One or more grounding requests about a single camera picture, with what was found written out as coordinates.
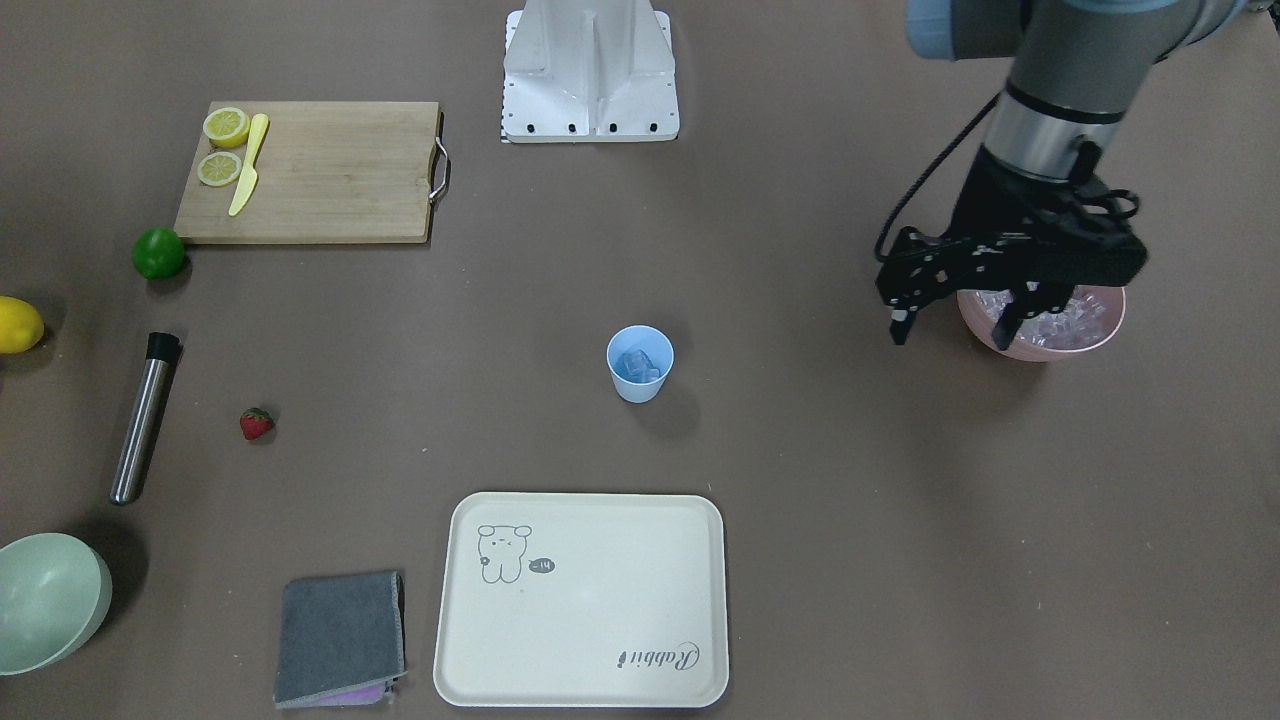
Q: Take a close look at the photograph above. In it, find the light blue plastic cup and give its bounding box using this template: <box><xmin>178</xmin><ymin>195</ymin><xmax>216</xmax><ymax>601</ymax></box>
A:
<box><xmin>605</xmin><ymin>325</ymin><xmax>675</xmax><ymax>404</ymax></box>

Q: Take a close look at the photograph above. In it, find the green lime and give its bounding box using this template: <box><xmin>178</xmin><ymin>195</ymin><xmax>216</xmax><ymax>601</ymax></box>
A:
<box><xmin>131</xmin><ymin>227</ymin><xmax>186</xmax><ymax>281</ymax></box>

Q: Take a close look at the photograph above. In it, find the grey folded cloth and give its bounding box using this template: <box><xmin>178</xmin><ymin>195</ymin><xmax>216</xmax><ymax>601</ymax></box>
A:
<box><xmin>273</xmin><ymin>570</ymin><xmax>406</xmax><ymax>710</ymax></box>

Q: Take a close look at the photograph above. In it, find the mint green bowl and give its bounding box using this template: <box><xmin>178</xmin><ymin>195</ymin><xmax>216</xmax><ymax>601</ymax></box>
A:
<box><xmin>1</xmin><ymin>533</ymin><xmax>113</xmax><ymax>676</ymax></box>

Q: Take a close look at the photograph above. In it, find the pink bowl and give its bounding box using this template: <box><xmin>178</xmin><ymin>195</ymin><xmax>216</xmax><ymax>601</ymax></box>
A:
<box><xmin>957</xmin><ymin>286</ymin><xmax>1126</xmax><ymax>363</ymax></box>

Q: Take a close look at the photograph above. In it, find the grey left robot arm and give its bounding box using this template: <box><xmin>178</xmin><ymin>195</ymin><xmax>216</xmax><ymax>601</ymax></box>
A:
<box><xmin>874</xmin><ymin>1</ymin><xmax>1245</xmax><ymax>350</ymax></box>

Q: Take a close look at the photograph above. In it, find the steel muddler black tip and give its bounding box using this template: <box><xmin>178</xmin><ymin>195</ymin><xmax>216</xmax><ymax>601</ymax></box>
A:
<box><xmin>109</xmin><ymin>332</ymin><xmax>182</xmax><ymax>507</ymax></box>

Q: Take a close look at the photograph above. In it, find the yellow plastic knife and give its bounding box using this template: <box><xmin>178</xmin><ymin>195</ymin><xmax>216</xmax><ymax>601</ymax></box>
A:
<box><xmin>227</xmin><ymin>113</ymin><xmax>270</xmax><ymax>217</ymax></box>

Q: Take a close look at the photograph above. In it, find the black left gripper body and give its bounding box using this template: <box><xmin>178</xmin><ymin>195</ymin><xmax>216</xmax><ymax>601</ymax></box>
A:
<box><xmin>876</xmin><ymin>146</ymin><xmax>1149</xmax><ymax>310</ymax></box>

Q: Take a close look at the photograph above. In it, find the ice cube in cup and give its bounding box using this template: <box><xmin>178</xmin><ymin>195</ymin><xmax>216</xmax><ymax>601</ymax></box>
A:
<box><xmin>613</xmin><ymin>348</ymin><xmax>663</xmax><ymax>384</ymax></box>

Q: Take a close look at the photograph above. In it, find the cream rabbit tray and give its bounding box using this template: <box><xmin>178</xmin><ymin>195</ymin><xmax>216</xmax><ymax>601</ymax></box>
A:
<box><xmin>433</xmin><ymin>492</ymin><xmax>730</xmax><ymax>708</ymax></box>

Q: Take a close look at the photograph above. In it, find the yellow lemon lower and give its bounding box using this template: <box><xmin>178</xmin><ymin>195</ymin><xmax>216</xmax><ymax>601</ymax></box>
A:
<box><xmin>0</xmin><ymin>296</ymin><xmax>45</xmax><ymax>355</ymax></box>

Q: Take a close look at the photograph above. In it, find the lemon slice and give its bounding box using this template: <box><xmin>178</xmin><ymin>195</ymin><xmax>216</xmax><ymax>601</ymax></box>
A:
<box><xmin>195</xmin><ymin>151</ymin><xmax>243</xmax><ymax>188</ymax></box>
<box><xmin>202</xmin><ymin>108</ymin><xmax>251</xmax><ymax>150</ymax></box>

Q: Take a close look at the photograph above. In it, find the lemon slice lower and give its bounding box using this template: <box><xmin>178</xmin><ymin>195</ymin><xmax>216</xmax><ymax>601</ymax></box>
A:
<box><xmin>195</xmin><ymin>151</ymin><xmax>243</xmax><ymax>188</ymax></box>

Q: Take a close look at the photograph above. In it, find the red strawberry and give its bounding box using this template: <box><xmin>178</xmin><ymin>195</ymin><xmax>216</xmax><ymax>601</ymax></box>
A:
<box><xmin>239</xmin><ymin>407</ymin><xmax>275</xmax><ymax>442</ymax></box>

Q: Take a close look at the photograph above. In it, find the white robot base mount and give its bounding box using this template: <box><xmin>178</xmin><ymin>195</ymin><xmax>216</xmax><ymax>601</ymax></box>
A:
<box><xmin>500</xmin><ymin>1</ymin><xmax>681</xmax><ymax>143</ymax></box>

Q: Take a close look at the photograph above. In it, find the clear ice cube pile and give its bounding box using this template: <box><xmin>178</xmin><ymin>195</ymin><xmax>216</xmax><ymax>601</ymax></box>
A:
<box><xmin>1016</xmin><ymin>286</ymin><xmax>1108</xmax><ymax>350</ymax></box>

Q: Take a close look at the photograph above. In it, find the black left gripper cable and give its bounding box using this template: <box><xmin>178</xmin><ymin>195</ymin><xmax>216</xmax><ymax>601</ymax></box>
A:
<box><xmin>874</xmin><ymin>92</ymin><xmax>1004</xmax><ymax>263</ymax></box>

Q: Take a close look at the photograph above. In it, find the lemon slice upper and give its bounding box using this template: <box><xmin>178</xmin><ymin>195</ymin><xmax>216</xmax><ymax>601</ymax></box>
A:
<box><xmin>202</xmin><ymin>108</ymin><xmax>251</xmax><ymax>150</ymax></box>

